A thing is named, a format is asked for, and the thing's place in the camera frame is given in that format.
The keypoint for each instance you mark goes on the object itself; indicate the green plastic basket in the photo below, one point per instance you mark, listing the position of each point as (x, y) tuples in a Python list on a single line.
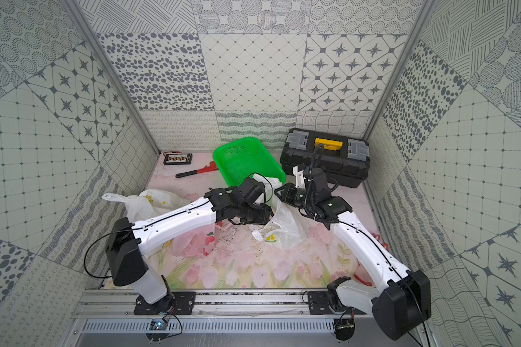
[(244, 157)]

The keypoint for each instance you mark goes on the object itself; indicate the black screw bit case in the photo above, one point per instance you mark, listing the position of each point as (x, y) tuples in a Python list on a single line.
[(176, 159)]

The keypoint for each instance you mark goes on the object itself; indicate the red pipe wrench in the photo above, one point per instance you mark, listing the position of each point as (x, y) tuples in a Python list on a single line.
[(206, 169)]

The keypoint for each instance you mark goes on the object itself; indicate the black toolbox yellow handle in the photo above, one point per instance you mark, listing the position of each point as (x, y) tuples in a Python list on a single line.
[(344, 160)]

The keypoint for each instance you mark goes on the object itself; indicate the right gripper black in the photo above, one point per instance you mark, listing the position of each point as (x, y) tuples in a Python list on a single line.
[(286, 196)]

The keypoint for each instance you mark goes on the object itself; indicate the pink plastic bag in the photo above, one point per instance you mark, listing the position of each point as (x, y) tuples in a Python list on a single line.
[(199, 242)]

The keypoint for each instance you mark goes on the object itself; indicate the lemon print plastic bag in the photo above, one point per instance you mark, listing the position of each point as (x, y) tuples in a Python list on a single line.
[(148, 204)]

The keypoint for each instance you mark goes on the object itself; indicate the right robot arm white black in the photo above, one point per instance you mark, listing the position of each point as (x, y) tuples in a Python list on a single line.
[(398, 298)]

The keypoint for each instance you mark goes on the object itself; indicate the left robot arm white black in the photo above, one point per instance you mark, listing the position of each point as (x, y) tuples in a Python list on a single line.
[(130, 242)]

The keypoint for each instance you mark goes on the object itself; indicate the red white work glove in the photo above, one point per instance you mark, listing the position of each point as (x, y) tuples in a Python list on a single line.
[(370, 254)]

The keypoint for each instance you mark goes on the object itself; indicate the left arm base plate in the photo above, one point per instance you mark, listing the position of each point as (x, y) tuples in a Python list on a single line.
[(179, 302)]

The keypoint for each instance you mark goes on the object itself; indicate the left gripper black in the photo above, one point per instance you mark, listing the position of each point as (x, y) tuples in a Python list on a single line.
[(252, 215)]

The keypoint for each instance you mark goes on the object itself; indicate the aluminium front rail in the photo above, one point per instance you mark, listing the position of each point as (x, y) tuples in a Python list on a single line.
[(209, 303)]

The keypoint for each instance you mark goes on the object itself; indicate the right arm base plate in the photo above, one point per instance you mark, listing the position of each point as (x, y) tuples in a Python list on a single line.
[(319, 303)]

